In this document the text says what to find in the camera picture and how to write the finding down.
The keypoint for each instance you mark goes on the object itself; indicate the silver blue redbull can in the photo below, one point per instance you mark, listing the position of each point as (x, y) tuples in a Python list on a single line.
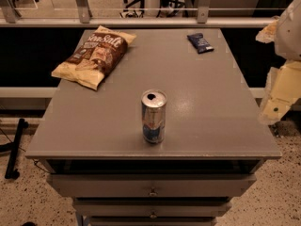
[(153, 103)]

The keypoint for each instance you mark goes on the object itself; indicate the brown sea salt chip bag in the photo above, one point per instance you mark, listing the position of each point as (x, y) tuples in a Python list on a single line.
[(96, 58)]

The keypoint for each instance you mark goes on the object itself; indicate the dark blue snack packet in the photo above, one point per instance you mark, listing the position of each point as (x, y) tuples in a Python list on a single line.
[(199, 42)]

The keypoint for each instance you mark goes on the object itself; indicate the grey drawer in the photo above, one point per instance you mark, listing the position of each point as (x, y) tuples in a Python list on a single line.
[(151, 208), (151, 186)]

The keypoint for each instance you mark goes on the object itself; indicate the top grey drawer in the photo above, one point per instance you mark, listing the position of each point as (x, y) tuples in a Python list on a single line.
[(151, 186)]

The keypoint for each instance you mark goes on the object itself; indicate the black office chair centre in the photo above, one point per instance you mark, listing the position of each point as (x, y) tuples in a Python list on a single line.
[(156, 0)]

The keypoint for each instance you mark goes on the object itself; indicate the metal railing frame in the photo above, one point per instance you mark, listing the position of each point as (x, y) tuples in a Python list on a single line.
[(113, 13)]

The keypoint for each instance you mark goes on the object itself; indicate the black stand leg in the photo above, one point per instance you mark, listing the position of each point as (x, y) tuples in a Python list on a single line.
[(13, 148)]

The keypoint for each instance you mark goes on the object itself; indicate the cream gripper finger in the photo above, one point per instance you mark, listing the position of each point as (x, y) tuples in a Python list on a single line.
[(282, 90), (267, 34)]

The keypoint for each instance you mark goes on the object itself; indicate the grey drawer cabinet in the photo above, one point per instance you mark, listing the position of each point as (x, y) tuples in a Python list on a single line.
[(168, 139)]

